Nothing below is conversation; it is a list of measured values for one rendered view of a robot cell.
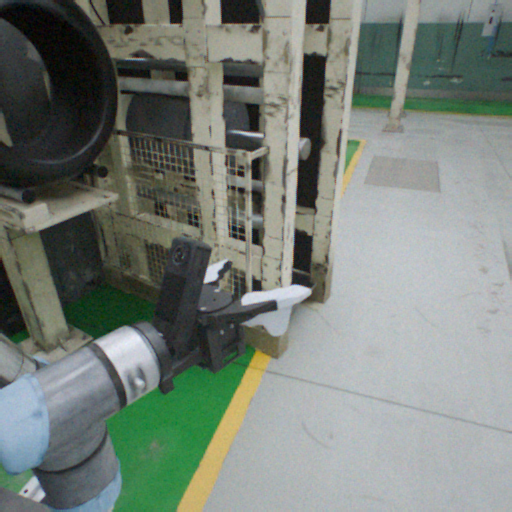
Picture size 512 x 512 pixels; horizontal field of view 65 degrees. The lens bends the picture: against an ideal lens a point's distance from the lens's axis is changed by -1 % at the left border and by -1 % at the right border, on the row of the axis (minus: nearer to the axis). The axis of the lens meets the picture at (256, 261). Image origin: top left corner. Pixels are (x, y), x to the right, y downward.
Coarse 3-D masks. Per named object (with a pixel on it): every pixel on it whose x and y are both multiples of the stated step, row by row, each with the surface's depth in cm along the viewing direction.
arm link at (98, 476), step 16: (96, 448) 40; (112, 448) 44; (80, 464) 39; (96, 464) 40; (112, 464) 43; (48, 480) 39; (64, 480) 39; (80, 480) 39; (96, 480) 41; (112, 480) 43; (48, 496) 41; (64, 496) 40; (80, 496) 40; (96, 496) 42; (112, 496) 44
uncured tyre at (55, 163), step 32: (0, 0) 103; (32, 0) 109; (64, 0) 117; (32, 32) 137; (64, 32) 139; (96, 32) 127; (64, 64) 148; (96, 64) 131; (64, 96) 152; (96, 96) 148; (64, 128) 154; (96, 128) 137; (0, 160) 114; (32, 160) 120; (64, 160) 129
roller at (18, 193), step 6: (0, 186) 128; (6, 186) 127; (12, 186) 126; (18, 186) 125; (0, 192) 128; (6, 192) 126; (12, 192) 124; (18, 192) 123; (24, 192) 122; (30, 192) 123; (18, 198) 124; (24, 198) 122; (30, 198) 124
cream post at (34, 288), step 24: (0, 120) 145; (0, 240) 163; (24, 240) 164; (24, 264) 167; (48, 264) 177; (24, 288) 171; (48, 288) 180; (24, 312) 183; (48, 312) 183; (48, 336) 187
